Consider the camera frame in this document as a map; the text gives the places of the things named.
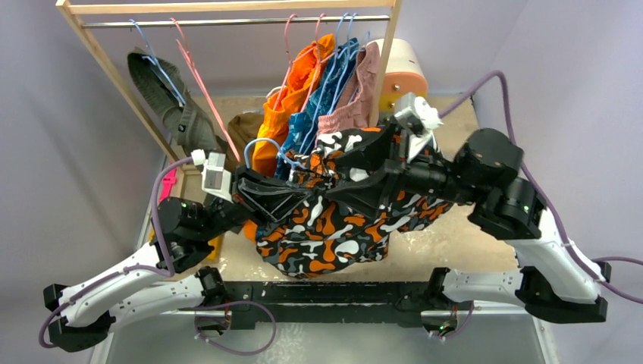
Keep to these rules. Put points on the blue patterned shorts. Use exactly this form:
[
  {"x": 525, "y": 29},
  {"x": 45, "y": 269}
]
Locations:
[{"x": 313, "y": 83}]

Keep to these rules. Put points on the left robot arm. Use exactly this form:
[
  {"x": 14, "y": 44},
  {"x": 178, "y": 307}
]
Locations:
[{"x": 144, "y": 284}]

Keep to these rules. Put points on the camouflage orange black shorts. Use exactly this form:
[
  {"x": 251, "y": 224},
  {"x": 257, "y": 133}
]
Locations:
[{"x": 321, "y": 236}]

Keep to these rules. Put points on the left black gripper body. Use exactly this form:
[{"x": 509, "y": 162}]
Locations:
[{"x": 252, "y": 203}]

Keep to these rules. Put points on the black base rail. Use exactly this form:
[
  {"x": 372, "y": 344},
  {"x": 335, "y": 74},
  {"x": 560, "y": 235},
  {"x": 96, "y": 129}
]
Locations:
[{"x": 408, "y": 304}]

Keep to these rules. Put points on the pink plastic tool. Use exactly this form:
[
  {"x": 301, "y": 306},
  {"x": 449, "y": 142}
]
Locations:
[{"x": 167, "y": 184}]

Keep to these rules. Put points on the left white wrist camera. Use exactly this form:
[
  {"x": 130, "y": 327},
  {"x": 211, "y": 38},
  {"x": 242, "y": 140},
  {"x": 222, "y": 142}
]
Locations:
[{"x": 216, "y": 180}]

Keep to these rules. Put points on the blue hanger holding pink shorts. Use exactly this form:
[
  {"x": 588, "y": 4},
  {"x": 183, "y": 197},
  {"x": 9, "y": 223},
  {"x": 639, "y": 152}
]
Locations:
[{"x": 351, "y": 55}]

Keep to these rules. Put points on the pink wire hanger left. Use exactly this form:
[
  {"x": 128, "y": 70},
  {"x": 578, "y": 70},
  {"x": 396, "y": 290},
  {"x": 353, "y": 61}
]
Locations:
[{"x": 184, "y": 48}]

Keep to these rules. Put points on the pink shorts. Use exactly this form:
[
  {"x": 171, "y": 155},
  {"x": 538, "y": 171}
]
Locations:
[{"x": 355, "y": 102}]

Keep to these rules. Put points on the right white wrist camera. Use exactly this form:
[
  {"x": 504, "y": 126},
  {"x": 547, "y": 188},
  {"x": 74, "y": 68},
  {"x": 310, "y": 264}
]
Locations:
[{"x": 419, "y": 119}]

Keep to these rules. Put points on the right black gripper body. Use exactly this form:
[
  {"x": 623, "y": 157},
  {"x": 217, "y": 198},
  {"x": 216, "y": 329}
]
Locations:
[{"x": 398, "y": 164}]

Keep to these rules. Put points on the brown shorts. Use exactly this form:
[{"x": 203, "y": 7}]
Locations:
[{"x": 242, "y": 129}]

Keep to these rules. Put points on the metal hanging rod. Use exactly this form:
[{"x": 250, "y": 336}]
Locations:
[{"x": 235, "y": 22}]

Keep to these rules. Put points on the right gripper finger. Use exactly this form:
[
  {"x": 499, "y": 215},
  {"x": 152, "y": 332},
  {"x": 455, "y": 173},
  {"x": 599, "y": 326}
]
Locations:
[
  {"x": 366, "y": 149},
  {"x": 364, "y": 197}
]

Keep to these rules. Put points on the pink hanger holding orange shorts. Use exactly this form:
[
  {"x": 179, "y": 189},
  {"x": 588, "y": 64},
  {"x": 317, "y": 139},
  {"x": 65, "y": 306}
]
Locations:
[{"x": 291, "y": 60}]

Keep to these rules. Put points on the olive green shorts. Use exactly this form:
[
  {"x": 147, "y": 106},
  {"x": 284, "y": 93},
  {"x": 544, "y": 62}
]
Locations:
[{"x": 189, "y": 126}]

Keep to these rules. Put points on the white orange yellow drawer cabinet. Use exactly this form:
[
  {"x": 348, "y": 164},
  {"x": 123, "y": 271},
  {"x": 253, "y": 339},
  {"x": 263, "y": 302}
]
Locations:
[{"x": 402, "y": 75}]

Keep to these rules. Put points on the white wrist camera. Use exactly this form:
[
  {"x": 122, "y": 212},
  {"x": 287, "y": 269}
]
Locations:
[
  {"x": 419, "y": 119},
  {"x": 216, "y": 180}
]

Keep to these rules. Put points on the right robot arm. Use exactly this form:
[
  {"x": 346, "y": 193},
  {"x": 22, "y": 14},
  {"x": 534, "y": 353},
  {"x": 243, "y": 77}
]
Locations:
[{"x": 548, "y": 283}]

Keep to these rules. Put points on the wooden clothes rack frame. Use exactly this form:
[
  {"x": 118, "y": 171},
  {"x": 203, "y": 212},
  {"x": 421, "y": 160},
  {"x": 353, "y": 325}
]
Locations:
[{"x": 73, "y": 15}]

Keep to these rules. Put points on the blue wire hanger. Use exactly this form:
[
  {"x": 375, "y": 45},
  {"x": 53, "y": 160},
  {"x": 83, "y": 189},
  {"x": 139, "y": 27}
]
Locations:
[
  {"x": 158, "y": 70},
  {"x": 283, "y": 161}
]

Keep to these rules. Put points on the yellow plastic bin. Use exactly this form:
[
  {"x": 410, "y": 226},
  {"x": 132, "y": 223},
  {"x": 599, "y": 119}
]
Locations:
[{"x": 214, "y": 255}]

